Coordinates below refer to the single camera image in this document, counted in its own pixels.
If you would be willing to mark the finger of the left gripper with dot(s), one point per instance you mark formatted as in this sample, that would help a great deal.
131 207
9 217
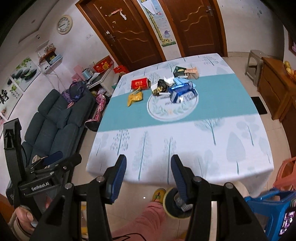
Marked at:
59 167
39 163

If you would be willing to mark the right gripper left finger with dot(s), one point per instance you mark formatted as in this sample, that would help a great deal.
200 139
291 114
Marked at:
113 179

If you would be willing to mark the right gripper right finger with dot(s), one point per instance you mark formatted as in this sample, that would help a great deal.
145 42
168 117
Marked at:
184 179

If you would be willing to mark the yellow orange small packet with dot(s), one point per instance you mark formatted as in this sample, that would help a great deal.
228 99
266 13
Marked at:
135 96

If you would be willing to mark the blue white wrapper bag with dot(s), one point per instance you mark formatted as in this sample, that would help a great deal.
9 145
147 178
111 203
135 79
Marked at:
182 92

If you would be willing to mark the black yellow snack wrapper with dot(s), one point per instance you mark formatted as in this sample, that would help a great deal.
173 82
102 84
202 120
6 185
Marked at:
159 87

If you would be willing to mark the dark green snack packet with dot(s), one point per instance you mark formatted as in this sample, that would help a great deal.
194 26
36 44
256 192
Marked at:
179 71

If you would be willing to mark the yellow rim trash bin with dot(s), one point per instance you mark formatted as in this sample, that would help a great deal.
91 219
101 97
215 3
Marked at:
174 206

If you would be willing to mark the person left hand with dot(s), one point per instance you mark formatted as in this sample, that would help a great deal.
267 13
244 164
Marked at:
22 223

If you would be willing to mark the left yellow slipper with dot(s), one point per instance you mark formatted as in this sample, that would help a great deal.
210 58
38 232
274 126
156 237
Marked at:
158 195

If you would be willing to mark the dark teal sofa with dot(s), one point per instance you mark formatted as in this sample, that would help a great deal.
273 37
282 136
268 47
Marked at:
56 127

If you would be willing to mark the tree print tablecloth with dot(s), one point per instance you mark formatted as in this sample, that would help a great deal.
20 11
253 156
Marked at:
219 133

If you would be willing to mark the white side table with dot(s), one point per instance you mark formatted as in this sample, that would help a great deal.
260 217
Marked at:
106 80

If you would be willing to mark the blue plastic stool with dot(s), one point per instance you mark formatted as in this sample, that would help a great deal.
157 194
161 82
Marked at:
275 211

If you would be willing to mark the red cigarette pack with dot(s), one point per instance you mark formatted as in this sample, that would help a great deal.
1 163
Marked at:
142 84

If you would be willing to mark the red gift box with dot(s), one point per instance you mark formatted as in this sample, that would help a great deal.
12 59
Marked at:
103 64

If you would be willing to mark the brown wooden cabinet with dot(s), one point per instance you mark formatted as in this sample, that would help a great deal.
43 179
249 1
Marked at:
278 92

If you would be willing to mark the grey plastic stool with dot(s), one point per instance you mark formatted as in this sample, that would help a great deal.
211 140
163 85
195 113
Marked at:
254 65

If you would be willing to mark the left brown wooden door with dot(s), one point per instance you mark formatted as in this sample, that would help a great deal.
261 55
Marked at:
125 32

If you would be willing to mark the brown wooden door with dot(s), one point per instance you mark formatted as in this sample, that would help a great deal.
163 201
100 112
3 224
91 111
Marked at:
197 25
125 32

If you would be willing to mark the fruit bowl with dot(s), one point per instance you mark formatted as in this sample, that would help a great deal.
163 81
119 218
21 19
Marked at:
290 71

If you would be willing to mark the right brown wooden door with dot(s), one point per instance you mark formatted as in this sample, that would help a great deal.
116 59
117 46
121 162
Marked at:
197 25

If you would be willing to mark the giraffe height chart poster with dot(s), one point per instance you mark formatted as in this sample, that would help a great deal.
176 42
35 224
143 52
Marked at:
159 22

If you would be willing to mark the round wall clock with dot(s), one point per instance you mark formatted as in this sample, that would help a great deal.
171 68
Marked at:
64 25

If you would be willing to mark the wall niche pink ornament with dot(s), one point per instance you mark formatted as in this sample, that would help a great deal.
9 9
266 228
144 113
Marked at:
291 44

